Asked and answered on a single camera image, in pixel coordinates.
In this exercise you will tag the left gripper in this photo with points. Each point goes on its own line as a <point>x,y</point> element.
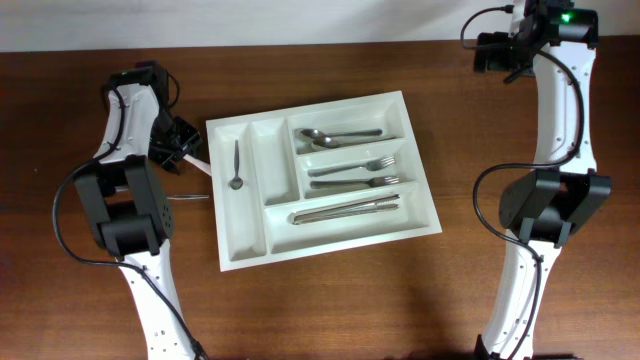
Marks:
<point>192,140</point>

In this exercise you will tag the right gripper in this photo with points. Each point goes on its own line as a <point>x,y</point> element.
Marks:
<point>497,42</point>

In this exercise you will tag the pink plastic knife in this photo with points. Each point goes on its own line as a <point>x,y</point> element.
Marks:
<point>201,165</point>

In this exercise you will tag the small silver teaspoon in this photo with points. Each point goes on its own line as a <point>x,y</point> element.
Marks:
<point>188,197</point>

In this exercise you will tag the small dark teaspoon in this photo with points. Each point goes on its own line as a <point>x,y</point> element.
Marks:
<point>236,182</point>

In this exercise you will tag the white plastic cutlery tray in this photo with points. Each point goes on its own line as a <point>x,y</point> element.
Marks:
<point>253,223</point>

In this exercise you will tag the large silver spoon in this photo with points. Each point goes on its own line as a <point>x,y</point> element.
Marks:
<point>308,134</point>
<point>328,143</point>

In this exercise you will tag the silver fork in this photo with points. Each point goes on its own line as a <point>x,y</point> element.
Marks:
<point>372,166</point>
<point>372,182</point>

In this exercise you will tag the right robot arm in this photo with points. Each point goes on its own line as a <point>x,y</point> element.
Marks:
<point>555,42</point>

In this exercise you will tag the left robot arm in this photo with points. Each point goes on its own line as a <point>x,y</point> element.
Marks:
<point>128,212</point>

